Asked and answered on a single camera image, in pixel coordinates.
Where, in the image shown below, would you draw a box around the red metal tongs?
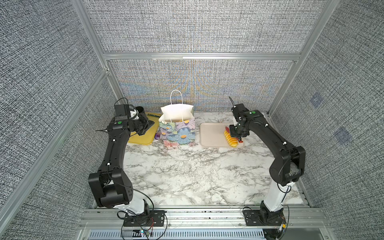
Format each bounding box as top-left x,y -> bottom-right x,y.
226,127 -> 243,143

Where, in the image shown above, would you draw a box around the yellow striped bread front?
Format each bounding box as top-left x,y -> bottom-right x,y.
224,131 -> 239,148

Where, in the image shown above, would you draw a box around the floral paper gift bag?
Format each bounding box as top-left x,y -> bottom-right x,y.
159,102 -> 196,148

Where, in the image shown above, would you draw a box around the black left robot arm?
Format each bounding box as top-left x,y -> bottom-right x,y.
88,113 -> 154,217

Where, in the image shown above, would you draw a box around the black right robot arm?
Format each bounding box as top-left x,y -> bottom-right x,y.
229,104 -> 306,215

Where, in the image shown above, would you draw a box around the beige bread tray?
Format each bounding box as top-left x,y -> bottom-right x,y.
200,123 -> 244,148

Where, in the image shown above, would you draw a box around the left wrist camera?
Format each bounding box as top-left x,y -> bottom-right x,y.
114,104 -> 139,121

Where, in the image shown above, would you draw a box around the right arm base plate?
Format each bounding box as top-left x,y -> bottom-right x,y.
243,209 -> 286,227

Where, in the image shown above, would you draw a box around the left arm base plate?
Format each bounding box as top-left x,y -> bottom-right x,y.
123,210 -> 166,227

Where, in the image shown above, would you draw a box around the aluminium cage frame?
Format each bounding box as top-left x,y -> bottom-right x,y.
1,1 -> 333,240

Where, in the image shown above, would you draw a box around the aluminium front rail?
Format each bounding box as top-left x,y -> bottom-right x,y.
78,206 -> 331,230

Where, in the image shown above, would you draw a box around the white slotted cable duct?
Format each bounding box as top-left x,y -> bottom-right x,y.
88,229 -> 266,240

